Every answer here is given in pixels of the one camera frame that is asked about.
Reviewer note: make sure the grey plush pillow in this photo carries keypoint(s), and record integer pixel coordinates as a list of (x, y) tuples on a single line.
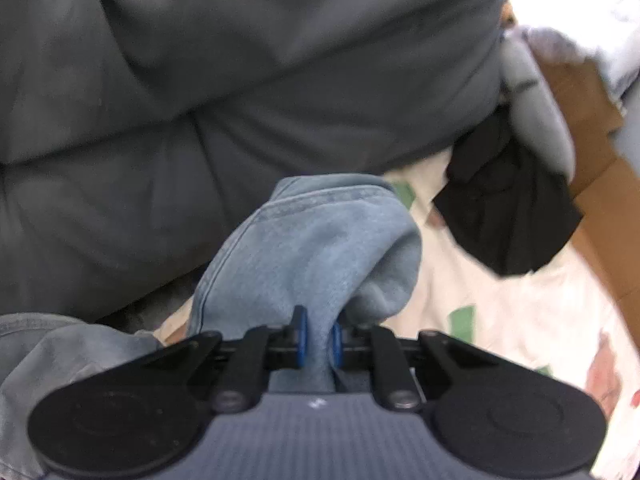
[(535, 110)]

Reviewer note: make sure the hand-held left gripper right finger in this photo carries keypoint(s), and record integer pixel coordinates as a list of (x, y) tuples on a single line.
[(336, 342)]

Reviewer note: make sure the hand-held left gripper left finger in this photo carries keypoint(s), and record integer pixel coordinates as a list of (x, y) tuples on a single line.
[(300, 335)]

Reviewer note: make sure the cream bear print bed sheet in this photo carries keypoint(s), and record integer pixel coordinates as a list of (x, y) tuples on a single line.
[(500, 320)]

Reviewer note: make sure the black garment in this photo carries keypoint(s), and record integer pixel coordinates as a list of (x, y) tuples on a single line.
[(505, 205)]

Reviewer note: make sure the crumpled clear plastic wrap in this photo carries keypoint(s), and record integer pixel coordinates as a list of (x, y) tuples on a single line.
[(560, 42)]

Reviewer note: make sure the dark grey duvet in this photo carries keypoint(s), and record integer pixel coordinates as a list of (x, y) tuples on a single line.
[(200, 60)]

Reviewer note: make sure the light blue denim pants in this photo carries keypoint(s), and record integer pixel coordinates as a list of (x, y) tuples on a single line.
[(310, 240)]

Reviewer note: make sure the brown cardboard sheet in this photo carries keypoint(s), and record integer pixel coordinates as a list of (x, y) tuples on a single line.
[(600, 185)]

